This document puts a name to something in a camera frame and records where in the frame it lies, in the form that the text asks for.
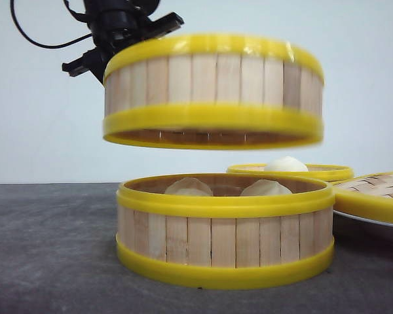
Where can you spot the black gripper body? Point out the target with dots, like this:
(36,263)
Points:
(114,26)

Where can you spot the bamboo steamer basket tier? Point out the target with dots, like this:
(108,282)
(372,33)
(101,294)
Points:
(225,241)
(213,92)

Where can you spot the bamboo steamer basket single bun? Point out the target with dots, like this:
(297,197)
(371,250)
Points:
(327,173)

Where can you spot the woven bamboo steamer lid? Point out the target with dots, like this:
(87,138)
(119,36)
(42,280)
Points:
(369,197)

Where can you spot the white steamed bun left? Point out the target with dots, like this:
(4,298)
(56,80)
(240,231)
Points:
(189,186)

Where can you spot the white steamed bun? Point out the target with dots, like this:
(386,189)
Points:
(264,187)
(189,186)
(286,163)

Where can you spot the white steamed bun right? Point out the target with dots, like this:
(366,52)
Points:
(264,187)

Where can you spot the bamboo steamer basket bottom tier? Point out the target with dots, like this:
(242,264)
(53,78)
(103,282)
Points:
(225,241)

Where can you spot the white plate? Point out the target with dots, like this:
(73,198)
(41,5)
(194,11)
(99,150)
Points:
(377,229)

